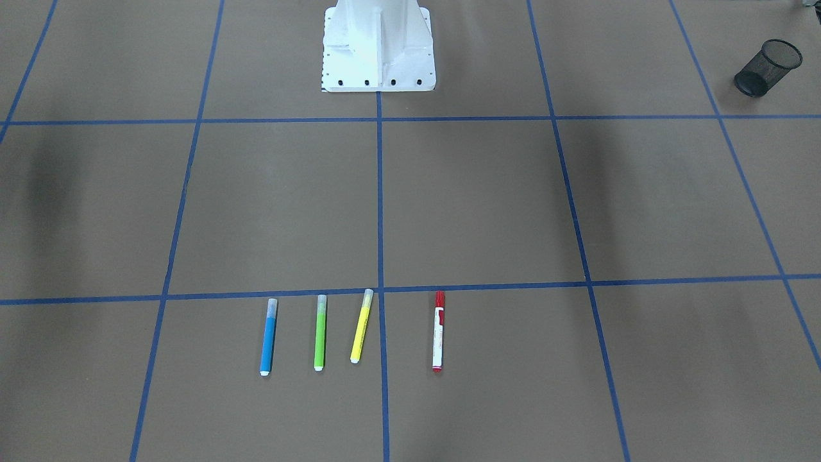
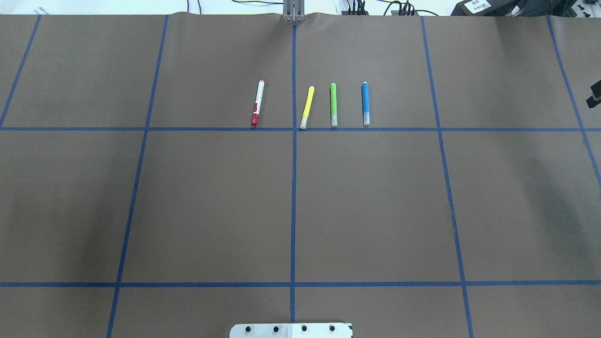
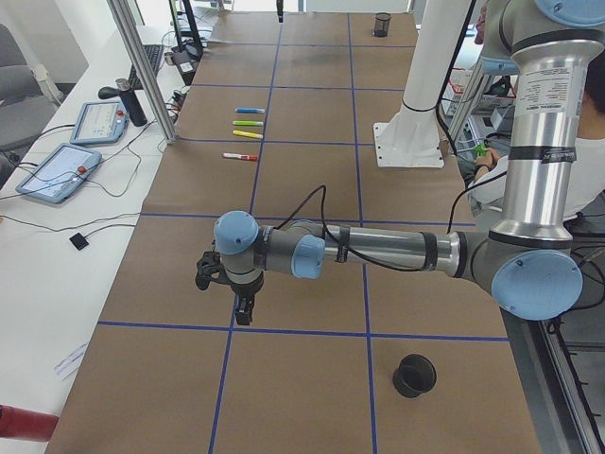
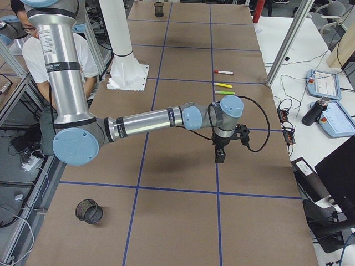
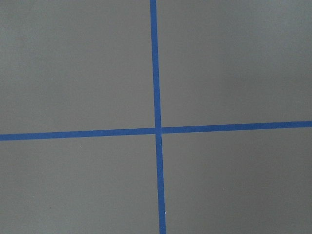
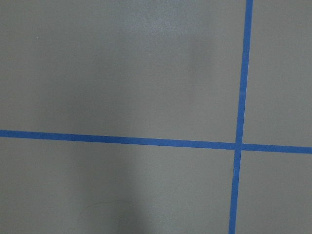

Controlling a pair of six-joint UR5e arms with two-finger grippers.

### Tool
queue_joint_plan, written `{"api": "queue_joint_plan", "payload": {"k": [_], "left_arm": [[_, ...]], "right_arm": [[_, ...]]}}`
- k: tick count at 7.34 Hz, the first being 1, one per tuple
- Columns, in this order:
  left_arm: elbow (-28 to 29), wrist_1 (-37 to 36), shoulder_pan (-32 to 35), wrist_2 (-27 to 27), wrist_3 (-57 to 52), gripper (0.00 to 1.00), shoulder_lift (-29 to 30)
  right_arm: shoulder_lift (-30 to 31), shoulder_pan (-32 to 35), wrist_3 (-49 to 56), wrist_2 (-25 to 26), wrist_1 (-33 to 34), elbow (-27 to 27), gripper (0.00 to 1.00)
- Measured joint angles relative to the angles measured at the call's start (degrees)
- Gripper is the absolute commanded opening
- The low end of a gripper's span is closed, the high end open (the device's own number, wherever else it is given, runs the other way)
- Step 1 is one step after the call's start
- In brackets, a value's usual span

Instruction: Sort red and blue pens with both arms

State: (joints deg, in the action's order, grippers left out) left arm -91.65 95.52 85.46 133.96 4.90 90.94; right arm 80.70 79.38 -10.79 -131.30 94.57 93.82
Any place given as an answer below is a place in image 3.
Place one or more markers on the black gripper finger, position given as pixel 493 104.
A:
pixel 244 309

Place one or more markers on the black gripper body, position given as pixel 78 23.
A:
pixel 248 288

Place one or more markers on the red marker pen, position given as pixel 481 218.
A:
pixel 240 157

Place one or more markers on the blue marker pen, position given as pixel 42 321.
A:
pixel 244 110

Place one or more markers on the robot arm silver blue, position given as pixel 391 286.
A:
pixel 523 261

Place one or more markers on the brown paper table cover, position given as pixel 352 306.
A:
pixel 169 371

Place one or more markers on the yellow marker pen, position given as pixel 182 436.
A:
pixel 248 134

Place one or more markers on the green marker pen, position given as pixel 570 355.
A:
pixel 248 123

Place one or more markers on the small black square device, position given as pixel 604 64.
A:
pixel 79 241

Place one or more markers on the black mesh cup near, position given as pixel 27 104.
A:
pixel 414 376

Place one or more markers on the black mesh cup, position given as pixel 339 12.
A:
pixel 414 376
pixel 381 24

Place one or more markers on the teach pendant tablet near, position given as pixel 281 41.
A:
pixel 60 174

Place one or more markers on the teach pendant tablet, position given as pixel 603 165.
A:
pixel 100 123
pixel 60 174

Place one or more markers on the teach pendant tablet far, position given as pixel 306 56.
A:
pixel 100 123

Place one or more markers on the black water bottle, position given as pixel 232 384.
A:
pixel 131 103

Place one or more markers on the black computer mouse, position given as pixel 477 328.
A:
pixel 107 92

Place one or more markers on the red cylinder object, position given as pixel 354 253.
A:
pixel 27 425

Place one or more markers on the seated person white shirt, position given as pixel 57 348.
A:
pixel 586 179

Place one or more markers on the grey office chair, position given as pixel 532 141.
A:
pixel 25 110

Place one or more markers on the black mesh cup far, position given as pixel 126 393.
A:
pixel 381 24

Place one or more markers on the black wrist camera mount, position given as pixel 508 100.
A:
pixel 210 269

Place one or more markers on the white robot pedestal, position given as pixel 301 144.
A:
pixel 411 139

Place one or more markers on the aluminium frame post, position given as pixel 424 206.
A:
pixel 127 28

